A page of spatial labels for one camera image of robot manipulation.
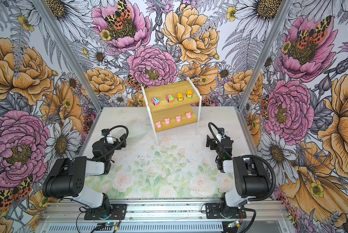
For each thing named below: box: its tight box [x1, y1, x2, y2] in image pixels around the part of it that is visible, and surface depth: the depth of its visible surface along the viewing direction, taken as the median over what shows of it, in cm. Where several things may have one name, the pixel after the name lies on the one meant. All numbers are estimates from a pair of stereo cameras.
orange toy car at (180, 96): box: [176, 92, 184, 102], surface depth 80 cm
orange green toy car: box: [185, 89, 193, 98], surface depth 81 cm
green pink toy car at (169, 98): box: [165, 93, 175, 103], surface depth 79 cm
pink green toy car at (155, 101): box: [150, 97, 160, 106], surface depth 77 cm
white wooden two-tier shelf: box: [140, 76, 203, 147], surface depth 85 cm
